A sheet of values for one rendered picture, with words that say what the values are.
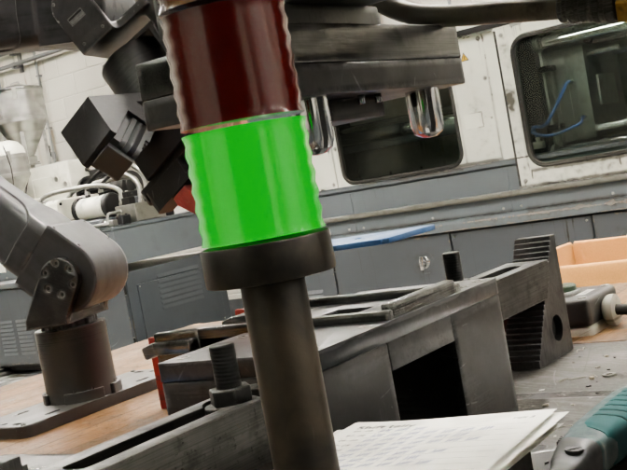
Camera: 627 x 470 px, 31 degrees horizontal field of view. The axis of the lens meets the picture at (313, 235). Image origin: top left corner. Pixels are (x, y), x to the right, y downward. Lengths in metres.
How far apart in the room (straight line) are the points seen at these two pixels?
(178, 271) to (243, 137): 7.51
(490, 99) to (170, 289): 3.02
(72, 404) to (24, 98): 8.18
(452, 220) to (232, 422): 5.35
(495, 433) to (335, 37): 0.22
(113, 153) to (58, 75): 9.97
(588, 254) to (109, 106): 2.74
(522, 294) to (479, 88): 4.91
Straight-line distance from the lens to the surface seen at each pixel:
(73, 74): 10.67
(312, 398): 0.34
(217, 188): 0.32
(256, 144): 0.32
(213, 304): 8.05
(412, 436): 0.48
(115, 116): 0.87
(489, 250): 5.73
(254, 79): 0.32
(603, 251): 3.49
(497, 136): 5.66
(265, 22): 0.33
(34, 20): 0.98
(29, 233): 0.99
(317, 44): 0.56
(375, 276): 6.13
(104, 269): 0.98
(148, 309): 7.62
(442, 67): 0.67
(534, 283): 0.82
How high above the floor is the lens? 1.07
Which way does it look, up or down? 3 degrees down
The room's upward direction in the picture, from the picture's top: 10 degrees counter-clockwise
